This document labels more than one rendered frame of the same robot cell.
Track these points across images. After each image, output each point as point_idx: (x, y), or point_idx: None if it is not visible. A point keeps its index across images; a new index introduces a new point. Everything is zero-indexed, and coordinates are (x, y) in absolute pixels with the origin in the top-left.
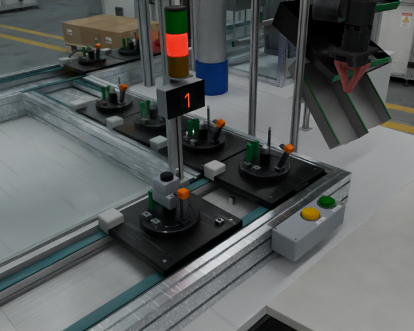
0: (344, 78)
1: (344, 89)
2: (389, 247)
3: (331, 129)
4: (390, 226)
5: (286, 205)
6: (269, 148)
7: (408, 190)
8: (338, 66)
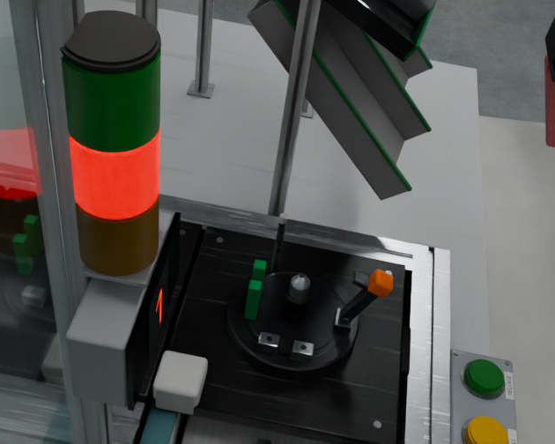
0: None
1: (549, 142)
2: None
3: (390, 160)
4: (536, 335)
5: (418, 427)
6: (278, 260)
7: (493, 216)
8: None
